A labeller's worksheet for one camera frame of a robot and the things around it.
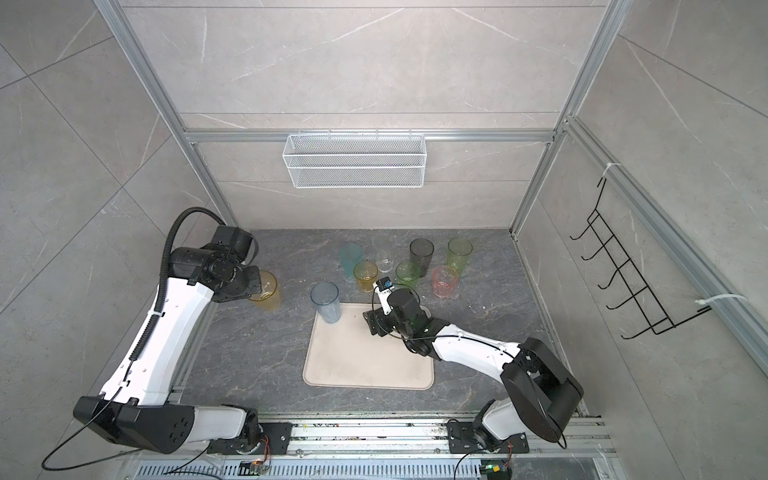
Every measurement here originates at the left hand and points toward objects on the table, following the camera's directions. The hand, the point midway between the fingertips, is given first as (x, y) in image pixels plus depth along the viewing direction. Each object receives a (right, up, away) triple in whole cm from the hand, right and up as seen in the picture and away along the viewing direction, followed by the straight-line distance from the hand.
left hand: (247, 281), depth 73 cm
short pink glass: (+55, -2, +31) cm, 63 cm away
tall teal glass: (+22, +7, +32) cm, 39 cm away
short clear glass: (+34, +6, +33) cm, 47 cm away
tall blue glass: (+17, -5, +11) cm, 21 cm away
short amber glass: (+27, 0, +31) cm, 41 cm away
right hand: (+31, -9, +13) cm, 35 cm away
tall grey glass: (+46, +8, +27) cm, 54 cm away
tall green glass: (+58, +8, +22) cm, 63 cm away
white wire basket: (+23, +39, +28) cm, 53 cm away
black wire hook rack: (+91, -7, -12) cm, 92 cm away
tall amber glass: (+6, -4, -1) cm, 8 cm away
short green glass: (+42, 0, +31) cm, 52 cm away
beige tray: (+22, -23, +15) cm, 36 cm away
